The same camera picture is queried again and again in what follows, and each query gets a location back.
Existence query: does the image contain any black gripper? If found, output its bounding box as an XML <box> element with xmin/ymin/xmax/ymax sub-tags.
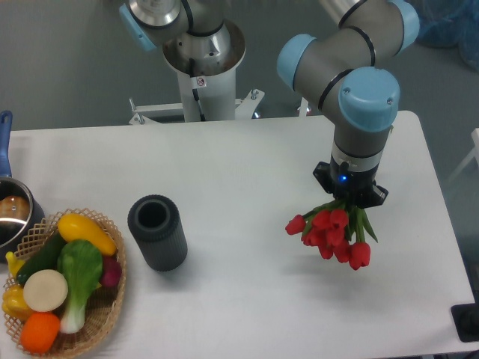
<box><xmin>313</xmin><ymin>159</ymin><xmax>388</xmax><ymax>208</ymax></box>

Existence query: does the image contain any red tulip bouquet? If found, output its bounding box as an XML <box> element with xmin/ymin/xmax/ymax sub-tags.
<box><xmin>285</xmin><ymin>200</ymin><xmax>377</xmax><ymax>271</ymax></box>

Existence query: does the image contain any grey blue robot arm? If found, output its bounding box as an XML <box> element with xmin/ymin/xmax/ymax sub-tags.
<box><xmin>119</xmin><ymin>1</ymin><xmax>419</xmax><ymax>209</ymax></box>

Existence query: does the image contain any dark grey ribbed vase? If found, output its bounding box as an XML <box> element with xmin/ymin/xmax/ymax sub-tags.
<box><xmin>127</xmin><ymin>194</ymin><xmax>188</xmax><ymax>271</ymax></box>

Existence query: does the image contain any white furniture piece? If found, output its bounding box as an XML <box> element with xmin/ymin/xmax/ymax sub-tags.
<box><xmin>447</xmin><ymin>128</ymin><xmax>479</xmax><ymax>183</ymax></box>

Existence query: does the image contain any black device at edge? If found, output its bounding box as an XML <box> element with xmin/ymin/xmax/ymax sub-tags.
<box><xmin>451</xmin><ymin>304</ymin><xmax>478</xmax><ymax>343</ymax></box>

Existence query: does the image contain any blue plastic bag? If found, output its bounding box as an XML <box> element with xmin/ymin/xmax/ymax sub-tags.
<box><xmin>410</xmin><ymin>1</ymin><xmax>478</xmax><ymax>71</ymax></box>

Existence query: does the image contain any purple red radish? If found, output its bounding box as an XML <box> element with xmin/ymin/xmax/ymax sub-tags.
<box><xmin>100</xmin><ymin>257</ymin><xmax>122</xmax><ymax>288</ymax></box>

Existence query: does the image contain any woven wicker basket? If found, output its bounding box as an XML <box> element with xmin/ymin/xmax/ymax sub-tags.
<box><xmin>1</xmin><ymin>209</ymin><xmax>126</xmax><ymax>358</ymax></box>

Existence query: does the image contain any green bok choy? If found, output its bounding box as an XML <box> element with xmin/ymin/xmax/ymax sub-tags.
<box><xmin>57</xmin><ymin>239</ymin><xmax>103</xmax><ymax>334</ymax></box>

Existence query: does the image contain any yellow squash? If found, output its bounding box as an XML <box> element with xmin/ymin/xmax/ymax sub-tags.
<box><xmin>57</xmin><ymin>213</ymin><xmax>117</xmax><ymax>257</ymax></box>

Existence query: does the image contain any green cucumber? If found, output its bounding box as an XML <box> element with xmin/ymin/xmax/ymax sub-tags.
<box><xmin>16</xmin><ymin>232</ymin><xmax>67</xmax><ymax>286</ymax></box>

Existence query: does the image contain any white round radish slice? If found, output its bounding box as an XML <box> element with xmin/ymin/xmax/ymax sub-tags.
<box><xmin>23</xmin><ymin>269</ymin><xmax>68</xmax><ymax>312</ymax></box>

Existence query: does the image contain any orange fruit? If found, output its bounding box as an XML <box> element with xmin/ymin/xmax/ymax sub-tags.
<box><xmin>19</xmin><ymin>313</ymin><xmax>61</xmax><ymax>355</ymax></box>

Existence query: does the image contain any yellow banana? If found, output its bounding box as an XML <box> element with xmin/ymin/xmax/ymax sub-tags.
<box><xmin>5</xmin><ymin>251</ymin><xmax>25</xmax><ymax>277</ymax></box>

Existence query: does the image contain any yellow bell pepper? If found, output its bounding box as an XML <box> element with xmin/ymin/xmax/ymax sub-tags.
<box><xmin>1</xmin><ymin>284</ymin><xmax>34</xmax><ymax>322</ymax></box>

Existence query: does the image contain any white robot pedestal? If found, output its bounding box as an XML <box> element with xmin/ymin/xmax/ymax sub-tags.
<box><xmin>129</xmin><ymin>19</ymin><xmax>265</xmax><ymax>125</ymax></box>

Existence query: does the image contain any black cable on pedestal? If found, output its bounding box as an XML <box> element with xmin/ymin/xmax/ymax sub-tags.
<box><xmin>189</xmin><ymin>58</ymin><xmax>207</xmax><ymax>123</ymax></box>

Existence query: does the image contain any blue handled saucepan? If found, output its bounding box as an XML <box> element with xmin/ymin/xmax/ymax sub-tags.
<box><xmin>1</xmin><ymin>110</ymin><xmax>44</xmax><ymax>264</ymax></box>

